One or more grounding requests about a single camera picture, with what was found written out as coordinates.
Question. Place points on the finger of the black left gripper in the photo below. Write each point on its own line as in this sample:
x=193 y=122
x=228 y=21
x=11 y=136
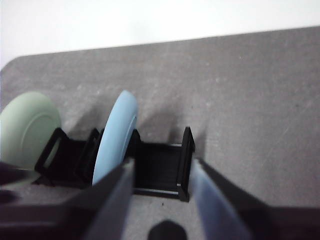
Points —
x=10 y=172

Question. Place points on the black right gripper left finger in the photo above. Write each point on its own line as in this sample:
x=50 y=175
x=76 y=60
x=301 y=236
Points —
x=87 y=217

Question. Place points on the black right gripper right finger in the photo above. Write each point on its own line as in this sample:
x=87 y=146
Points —
x=250 y=220

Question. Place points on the green round plate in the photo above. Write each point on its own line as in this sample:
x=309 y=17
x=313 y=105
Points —
x=27 y=125

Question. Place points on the blue round plate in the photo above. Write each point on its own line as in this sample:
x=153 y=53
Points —
x=115 y=130

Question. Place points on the black plate rack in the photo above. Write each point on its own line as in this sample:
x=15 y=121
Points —
x=160 y=165

